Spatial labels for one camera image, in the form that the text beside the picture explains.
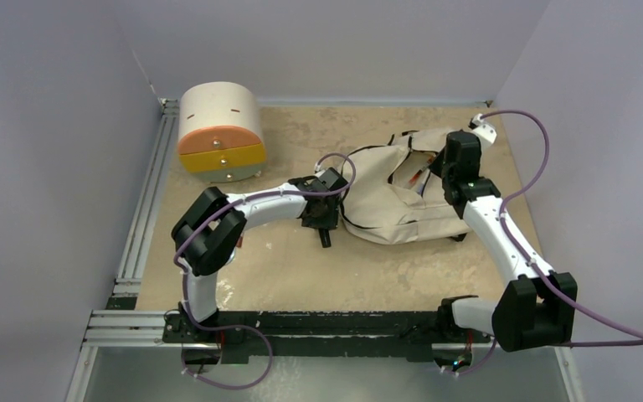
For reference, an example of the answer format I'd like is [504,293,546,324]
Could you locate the beige canvas student backpack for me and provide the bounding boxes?
[339,127,471,245]

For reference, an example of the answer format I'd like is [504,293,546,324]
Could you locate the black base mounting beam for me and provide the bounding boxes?
[162,311,489,364]

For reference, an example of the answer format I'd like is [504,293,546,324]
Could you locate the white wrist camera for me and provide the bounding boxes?
[468,114,497,151]
[314,161,329,174]

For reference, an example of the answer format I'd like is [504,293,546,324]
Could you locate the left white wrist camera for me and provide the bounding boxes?
[314,161,329,174]

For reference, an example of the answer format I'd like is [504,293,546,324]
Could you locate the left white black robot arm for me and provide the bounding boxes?
[171,167,351,343]

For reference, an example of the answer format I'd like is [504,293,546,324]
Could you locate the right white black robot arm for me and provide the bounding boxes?
[431,131,578,352]

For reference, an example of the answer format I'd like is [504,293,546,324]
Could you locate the purple grey marker pen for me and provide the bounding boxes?
[417,170,432,196]

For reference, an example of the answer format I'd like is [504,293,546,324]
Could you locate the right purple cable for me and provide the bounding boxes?
[442,109,643,379]

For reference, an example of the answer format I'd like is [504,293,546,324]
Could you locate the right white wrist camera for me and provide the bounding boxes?
[468,114,497,151]

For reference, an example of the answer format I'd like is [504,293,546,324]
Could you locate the aluminium frame rails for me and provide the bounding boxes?
[67,100,584,401]

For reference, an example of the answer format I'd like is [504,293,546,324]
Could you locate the black pink highlighter marker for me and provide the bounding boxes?
[318,229,332,248]

